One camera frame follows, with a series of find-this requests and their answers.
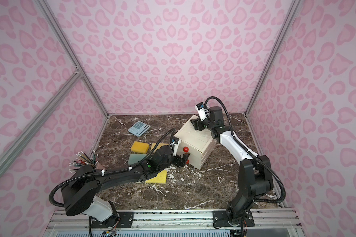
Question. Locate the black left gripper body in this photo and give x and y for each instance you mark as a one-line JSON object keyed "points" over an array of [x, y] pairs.
{"points": [[177, 159]]}

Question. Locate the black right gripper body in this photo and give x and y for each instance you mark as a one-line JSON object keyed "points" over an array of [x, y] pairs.
{"points": [[200, 123]]}

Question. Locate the pale yellow sponge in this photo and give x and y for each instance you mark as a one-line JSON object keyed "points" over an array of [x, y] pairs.
{"points": [[159, 146]]}

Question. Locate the cream drawer cabinet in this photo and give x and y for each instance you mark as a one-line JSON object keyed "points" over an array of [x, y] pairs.
{"points": [[200, 143]]}

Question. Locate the bright yellow drawer sponge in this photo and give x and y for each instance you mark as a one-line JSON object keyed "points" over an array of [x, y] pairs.
{"points": [[161, 178]]}

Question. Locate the teal sponge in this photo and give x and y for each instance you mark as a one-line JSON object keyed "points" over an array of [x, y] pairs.
{"points": [[135, 158]]}

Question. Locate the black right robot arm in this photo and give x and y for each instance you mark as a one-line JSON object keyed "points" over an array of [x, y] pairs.
{"points": [[257, 182]]}

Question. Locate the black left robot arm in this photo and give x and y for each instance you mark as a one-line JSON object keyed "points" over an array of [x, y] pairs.
{"points": [[78, 195]]}

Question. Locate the light blue calculator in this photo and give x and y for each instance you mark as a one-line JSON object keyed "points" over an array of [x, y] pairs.
{"points": [[139, 128]]}

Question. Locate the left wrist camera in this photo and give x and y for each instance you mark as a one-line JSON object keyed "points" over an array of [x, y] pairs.
{"points": [[175, 143]]}

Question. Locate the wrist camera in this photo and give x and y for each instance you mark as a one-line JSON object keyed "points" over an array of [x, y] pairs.
{"points": [[175, 143], [202, 111]]}

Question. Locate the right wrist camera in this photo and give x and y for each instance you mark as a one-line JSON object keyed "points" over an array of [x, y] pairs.
{"points": [[202, 111]]}

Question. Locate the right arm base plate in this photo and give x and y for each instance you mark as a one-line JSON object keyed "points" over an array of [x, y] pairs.
{"points": [[224, 218]]}

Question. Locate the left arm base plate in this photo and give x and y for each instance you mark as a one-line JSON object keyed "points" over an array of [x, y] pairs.
{"points": [[122, 219]]}

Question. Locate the aluminium mounting rail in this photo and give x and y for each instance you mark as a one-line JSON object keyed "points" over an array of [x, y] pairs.
{"points": [[182, 219]]}

